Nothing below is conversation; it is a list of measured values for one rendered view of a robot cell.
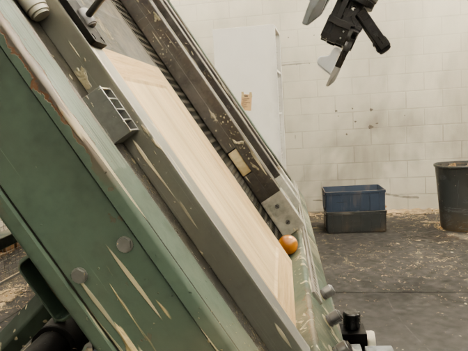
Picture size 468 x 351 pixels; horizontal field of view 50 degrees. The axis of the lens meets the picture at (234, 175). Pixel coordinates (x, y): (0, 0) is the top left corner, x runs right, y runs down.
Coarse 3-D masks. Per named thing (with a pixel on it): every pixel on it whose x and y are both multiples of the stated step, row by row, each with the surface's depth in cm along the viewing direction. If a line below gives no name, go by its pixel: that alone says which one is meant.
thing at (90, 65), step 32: (64, 32) 68; (96, 64) 68; (128, 96) 70; (160, 160) 69; (160, 192) 69; (192, 192) 69; (192, 224) 69; (224, 256) 70; (256, 288) 70; (256, 320) 70; (288, 320) 73
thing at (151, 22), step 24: (120, 0) 144; (144, 0) 143; (144, 24) 144; (168, 24) 147; (168, 48) 144; (192, 72) 144; (192, 96) 145; (216, 96) 145; (216, 120) 145; (240, 144) 146; (264, 168) 146; (264, 192) 147; (288, 216) 147
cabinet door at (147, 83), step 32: (128, 64) 93; (160, 96) 103; (160, 128) 86; (192, 128) 114; (192, 160) 93; (224, 192) 102; (224, 224) 84; (256, 224) 112; (256, 256) 92; (288, 256) 123; (288, 288) 99
